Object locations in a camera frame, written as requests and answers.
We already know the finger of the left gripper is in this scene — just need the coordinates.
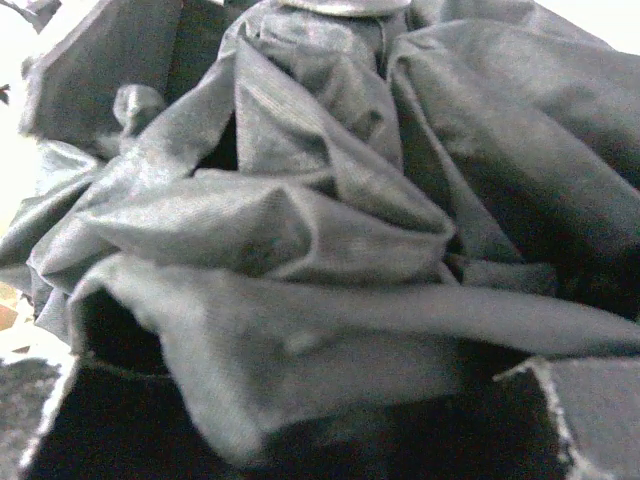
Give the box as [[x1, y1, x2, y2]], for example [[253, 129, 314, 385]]
[[19, 1, 225, 145]]

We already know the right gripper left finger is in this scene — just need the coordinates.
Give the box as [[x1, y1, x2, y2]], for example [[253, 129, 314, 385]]
[[19, 289, 261, 480]]

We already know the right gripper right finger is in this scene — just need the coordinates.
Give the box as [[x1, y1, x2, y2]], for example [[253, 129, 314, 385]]
[[494, 357, 639, 479]]

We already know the black folding umbrella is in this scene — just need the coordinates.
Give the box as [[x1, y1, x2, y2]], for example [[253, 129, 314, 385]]
[[1, 1, 639, 476]]

